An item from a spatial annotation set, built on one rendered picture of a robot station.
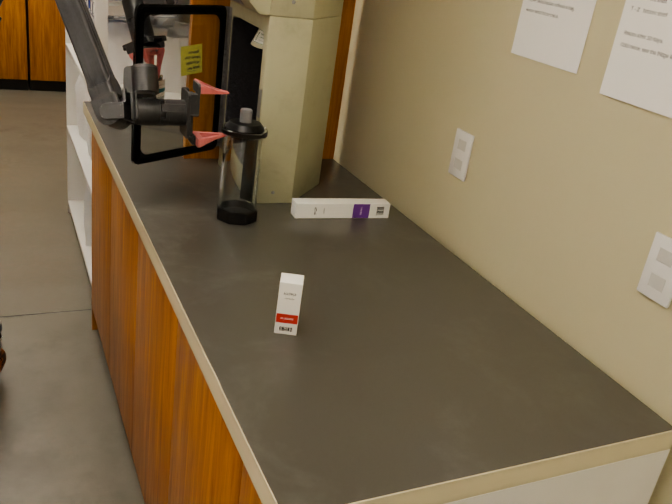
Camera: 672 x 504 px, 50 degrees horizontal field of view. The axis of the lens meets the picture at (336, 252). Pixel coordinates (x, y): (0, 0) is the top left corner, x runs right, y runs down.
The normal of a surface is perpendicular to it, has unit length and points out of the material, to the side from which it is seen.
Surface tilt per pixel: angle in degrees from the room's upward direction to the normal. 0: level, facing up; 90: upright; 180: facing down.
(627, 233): 90
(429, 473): 0
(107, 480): 0
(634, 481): 90
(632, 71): 90
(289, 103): 90
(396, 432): 0
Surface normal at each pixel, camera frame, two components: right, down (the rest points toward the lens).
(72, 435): 0.14, -0.90
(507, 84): -0.90, 0.05
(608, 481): 0.40, 0.43
